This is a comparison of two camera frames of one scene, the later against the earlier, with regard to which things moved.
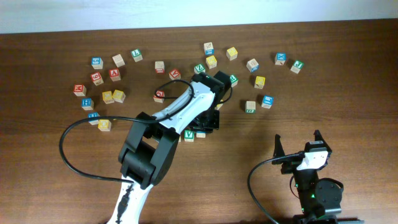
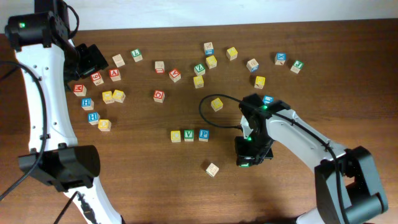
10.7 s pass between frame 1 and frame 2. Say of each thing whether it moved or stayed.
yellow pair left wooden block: stayed
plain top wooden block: stayed
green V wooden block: stayed
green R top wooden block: moved
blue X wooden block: stayed
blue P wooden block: moved
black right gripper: moved
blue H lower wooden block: stayed
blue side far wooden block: stayed
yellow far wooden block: stayed
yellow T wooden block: stayed
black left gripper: moved
